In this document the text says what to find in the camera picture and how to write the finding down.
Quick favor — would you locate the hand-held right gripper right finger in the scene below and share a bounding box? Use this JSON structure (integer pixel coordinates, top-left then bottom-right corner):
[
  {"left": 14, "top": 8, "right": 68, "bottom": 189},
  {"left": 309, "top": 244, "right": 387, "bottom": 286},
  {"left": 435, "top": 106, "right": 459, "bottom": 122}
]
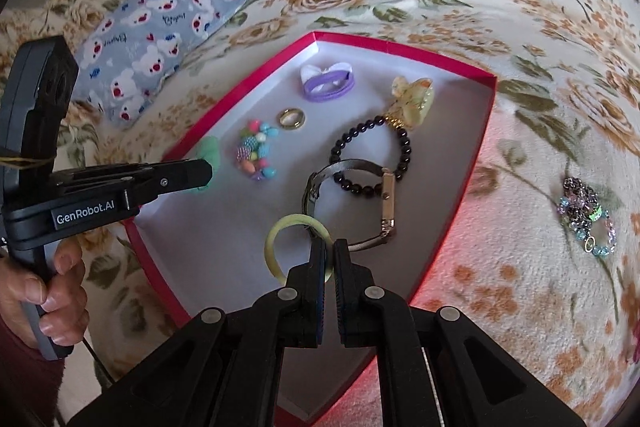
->
[{"left": 332, "top": 238, "right": 586, "bottom": 427}]

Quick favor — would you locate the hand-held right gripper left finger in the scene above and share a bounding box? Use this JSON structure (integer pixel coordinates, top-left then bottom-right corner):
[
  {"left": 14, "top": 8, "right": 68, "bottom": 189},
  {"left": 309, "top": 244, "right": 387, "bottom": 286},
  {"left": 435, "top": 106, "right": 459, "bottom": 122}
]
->
[{"left": 65, "top": 237, "right": 328, "bottom": 427}]

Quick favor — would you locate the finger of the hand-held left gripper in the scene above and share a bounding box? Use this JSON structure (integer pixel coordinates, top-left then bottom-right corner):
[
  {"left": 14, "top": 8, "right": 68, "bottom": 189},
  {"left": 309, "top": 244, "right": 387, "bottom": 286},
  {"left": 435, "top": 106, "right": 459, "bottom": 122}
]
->
[{"left": 50, "top": 158, "right": 215, "bottom": 212}]

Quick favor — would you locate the green hair tie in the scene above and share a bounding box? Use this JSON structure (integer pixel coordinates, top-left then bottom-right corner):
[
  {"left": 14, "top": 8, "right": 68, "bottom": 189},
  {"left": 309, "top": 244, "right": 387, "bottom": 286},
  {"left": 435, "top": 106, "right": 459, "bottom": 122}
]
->
[{"left": 192, "top": 134, "right": 223, "bottom": 192}]

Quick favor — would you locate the yellow-green jade bangle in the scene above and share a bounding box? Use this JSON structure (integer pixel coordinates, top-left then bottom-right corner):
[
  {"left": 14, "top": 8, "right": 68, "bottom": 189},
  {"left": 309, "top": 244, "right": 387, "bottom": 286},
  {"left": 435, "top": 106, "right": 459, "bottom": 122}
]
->
[{"left": 264, "top": 213, "right": 333, "bottom": 284}]

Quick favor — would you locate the red box with white inside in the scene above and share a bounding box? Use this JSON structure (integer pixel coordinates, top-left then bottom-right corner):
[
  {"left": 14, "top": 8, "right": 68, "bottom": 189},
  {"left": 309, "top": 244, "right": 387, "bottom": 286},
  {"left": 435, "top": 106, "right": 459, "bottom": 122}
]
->
[{"left": 122, "top": 32, "right": 499, "bottom": 427}]

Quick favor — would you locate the colourful bead bracelet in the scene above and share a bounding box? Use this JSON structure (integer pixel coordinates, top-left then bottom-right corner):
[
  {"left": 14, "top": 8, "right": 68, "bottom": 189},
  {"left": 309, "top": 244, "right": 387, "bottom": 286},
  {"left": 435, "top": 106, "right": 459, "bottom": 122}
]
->
[{"left": 235, "top": 119, "right": 281, "bottom": 182}]

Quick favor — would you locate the wristwatch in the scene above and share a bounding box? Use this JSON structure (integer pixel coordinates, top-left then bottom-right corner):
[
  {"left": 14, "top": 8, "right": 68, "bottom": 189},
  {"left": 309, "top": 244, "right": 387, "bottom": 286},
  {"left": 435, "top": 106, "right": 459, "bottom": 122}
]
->
[{"left": 301, "top": 158, "right": 399, "bottom": 253}]

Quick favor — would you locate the gold ring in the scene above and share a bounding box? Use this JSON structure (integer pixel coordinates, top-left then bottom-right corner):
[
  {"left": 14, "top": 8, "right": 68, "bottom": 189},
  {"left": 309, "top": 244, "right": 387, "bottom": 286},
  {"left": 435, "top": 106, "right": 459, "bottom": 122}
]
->
[{"left": 277, "top": 107, "right": 306, "bottom": 131}]

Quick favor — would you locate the black bead bracelet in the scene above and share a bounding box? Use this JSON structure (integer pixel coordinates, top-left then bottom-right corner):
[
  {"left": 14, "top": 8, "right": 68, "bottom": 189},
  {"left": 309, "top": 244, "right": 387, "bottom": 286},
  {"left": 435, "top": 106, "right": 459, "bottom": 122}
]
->
[{"left": 330, "top": 117, "right": 413, "bottom": 198}]

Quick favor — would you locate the purple hair tie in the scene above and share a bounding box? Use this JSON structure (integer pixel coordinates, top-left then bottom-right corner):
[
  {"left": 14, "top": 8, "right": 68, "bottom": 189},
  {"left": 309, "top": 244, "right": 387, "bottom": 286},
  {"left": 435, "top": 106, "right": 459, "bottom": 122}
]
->
[{"left": 299, "top": 61, "right": 357, "bottom": 102}]

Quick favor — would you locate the yellow hair claw clip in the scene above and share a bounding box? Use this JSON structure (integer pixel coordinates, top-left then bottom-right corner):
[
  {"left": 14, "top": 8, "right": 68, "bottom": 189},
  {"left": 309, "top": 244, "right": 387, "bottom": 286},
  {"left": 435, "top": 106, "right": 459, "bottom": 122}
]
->
[{"left": 385, "top": 76, "right": 436, "bottom": 130}]

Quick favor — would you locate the person's left forearm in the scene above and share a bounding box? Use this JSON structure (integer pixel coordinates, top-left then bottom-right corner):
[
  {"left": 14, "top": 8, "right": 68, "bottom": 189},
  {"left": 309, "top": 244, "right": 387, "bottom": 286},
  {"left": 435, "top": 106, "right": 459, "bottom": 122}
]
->
[{"left": 0, "top": 317, "right": 68, "bottom": 427}]

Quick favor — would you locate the person's left hand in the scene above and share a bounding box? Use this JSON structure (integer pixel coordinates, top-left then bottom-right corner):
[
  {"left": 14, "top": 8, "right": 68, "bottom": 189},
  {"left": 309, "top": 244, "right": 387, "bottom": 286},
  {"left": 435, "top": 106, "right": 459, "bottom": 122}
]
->
[{"left": 0, "top": 237, "right": 87, "bottom": 350}]

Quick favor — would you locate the blue bear print pillow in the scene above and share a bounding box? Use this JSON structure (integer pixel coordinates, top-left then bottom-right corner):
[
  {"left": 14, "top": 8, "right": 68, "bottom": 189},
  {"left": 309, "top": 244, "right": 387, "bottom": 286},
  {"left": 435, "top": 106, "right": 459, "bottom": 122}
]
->
[{"left": 70, "top": 0, "right": 263, "bottom": 130}]

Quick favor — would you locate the floral blanket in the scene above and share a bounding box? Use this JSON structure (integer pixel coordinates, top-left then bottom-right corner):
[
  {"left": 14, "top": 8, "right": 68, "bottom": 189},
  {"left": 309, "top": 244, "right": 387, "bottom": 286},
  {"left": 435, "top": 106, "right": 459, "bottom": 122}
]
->
[{"left": 0, "top": 0, "right": 640, "bottom": 427}]

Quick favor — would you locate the black cable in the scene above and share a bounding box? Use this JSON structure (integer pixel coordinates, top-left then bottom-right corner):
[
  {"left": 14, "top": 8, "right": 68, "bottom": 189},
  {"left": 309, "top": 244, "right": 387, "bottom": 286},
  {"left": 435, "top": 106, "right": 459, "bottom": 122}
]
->
[{"left": 82, "top": 337, "right": 113, "bottom": 388}]

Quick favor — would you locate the metal chain bracelet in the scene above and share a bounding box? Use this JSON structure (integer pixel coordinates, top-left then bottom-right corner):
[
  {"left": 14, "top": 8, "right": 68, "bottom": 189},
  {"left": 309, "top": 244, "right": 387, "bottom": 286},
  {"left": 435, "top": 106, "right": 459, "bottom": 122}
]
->
[{"left": 557, "top": 177, "right": 617, "bottom": 258}]

